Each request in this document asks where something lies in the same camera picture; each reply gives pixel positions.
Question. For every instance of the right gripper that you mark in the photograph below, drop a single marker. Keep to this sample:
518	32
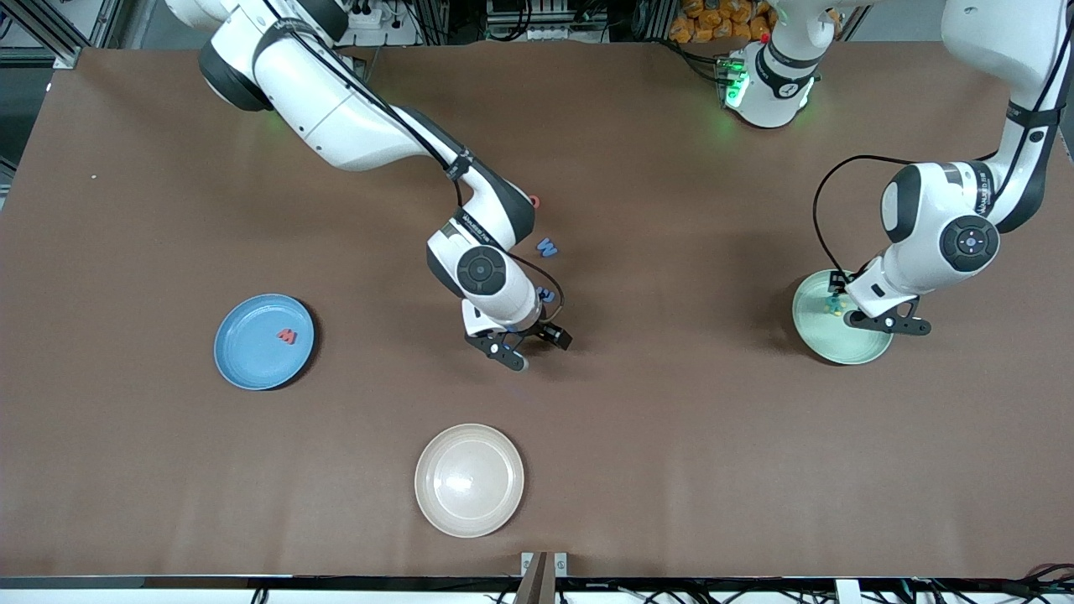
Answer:
546	330

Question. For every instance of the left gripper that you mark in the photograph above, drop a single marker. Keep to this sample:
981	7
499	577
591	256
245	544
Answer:
837	283

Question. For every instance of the blue uppercase W letter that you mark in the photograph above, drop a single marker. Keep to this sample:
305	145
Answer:
547	249

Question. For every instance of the red lowercase w letter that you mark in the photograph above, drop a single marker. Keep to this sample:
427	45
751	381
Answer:
286	336

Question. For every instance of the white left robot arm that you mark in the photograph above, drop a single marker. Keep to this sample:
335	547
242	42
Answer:
940	226

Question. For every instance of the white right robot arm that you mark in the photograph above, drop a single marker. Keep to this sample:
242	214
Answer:
336	117

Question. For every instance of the green plate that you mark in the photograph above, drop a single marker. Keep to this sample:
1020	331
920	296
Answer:
818	335

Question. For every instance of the beige plate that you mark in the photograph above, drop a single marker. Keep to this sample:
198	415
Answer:
469	480

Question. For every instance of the brown table cover sheet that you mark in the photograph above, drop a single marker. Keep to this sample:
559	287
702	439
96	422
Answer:
671	461

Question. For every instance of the orange bagged items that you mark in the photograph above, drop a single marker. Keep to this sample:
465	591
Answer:
722	21

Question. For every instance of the blue plate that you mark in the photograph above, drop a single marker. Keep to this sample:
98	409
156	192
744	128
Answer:
252	352

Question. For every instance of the white power strip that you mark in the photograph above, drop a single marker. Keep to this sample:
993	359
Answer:
373	17

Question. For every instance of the metal table edge bracket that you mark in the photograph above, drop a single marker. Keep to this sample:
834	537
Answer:
527	564

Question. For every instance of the brown tapered post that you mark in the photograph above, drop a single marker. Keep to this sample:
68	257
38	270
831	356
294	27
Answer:
537	587

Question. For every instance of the aluminium frame post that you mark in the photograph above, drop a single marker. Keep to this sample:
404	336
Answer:
69	57

